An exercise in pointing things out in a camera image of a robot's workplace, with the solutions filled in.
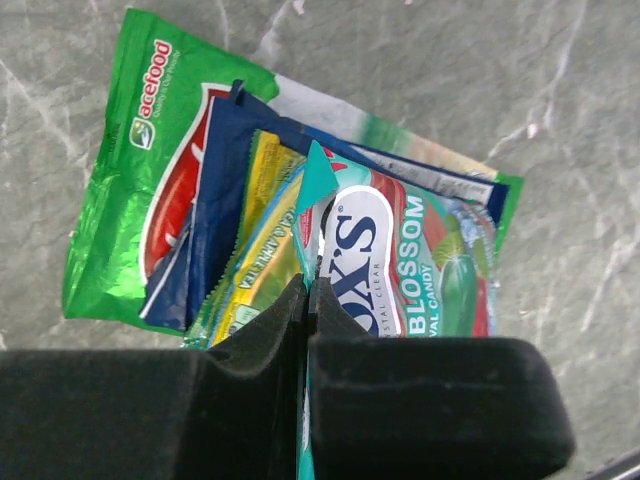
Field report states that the green cassava chips bag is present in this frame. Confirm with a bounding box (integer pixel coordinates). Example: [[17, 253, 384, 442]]
[[62, 8, 524, 328]]

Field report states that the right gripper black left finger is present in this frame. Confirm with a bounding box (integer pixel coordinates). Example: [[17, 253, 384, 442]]
[[1, 277, 307, 479]]

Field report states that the blue salt vinegar chips bag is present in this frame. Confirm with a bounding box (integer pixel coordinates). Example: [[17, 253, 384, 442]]
[[140, 79, 524, 332]]

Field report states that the teal Fox's mint candy bag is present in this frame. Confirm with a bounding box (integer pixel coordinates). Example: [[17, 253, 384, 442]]
[[292, 139, 499, 480]]

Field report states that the green snack packet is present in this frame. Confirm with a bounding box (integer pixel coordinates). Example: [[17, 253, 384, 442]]
[[182, 130, 306, 349]]

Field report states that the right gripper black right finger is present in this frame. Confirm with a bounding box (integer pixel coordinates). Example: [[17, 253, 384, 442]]
[[309, 279, 575, 479]]

